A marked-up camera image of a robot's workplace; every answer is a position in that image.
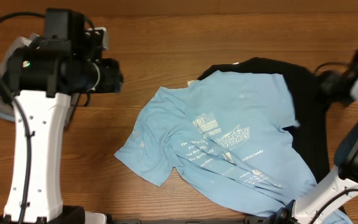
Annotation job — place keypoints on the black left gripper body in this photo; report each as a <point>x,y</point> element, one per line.
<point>102,79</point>

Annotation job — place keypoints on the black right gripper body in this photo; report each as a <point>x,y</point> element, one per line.
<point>340,86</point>

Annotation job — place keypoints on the black t-shirt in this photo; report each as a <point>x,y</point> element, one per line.
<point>309,140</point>

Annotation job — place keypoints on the light blue printed t-shirt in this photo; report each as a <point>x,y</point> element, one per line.
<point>227,136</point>

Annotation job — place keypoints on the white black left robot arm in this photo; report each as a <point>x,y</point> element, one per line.
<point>40,80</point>

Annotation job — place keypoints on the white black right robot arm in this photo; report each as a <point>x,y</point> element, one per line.
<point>341,184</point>

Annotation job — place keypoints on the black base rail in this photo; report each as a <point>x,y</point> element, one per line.
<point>245,220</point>

